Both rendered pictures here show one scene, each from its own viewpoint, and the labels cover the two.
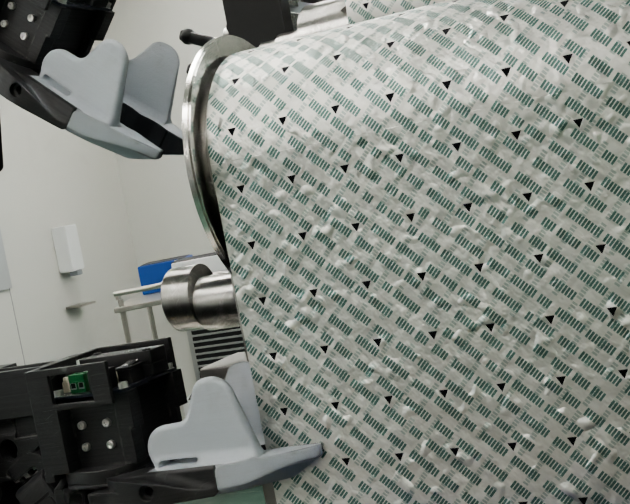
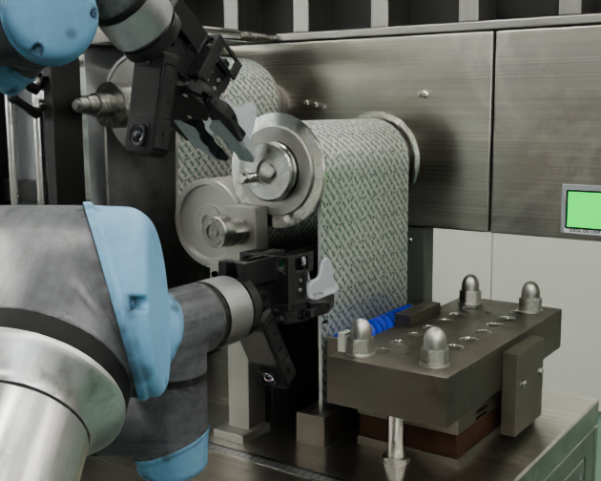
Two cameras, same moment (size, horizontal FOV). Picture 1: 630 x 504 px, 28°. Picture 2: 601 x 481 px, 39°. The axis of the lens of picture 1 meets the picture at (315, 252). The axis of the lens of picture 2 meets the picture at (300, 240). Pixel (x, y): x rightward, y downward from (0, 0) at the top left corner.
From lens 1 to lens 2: 121 cm
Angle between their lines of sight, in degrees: 79
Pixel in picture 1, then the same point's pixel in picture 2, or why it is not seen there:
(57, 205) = not seen: outside the picture
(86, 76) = (241, 116)
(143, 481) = (324, 302)
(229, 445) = (329, 285)
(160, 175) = not seen: outside the picture
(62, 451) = (295, 293)
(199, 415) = (323, 274)
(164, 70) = not seen: hidden behind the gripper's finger
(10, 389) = (262, 268)
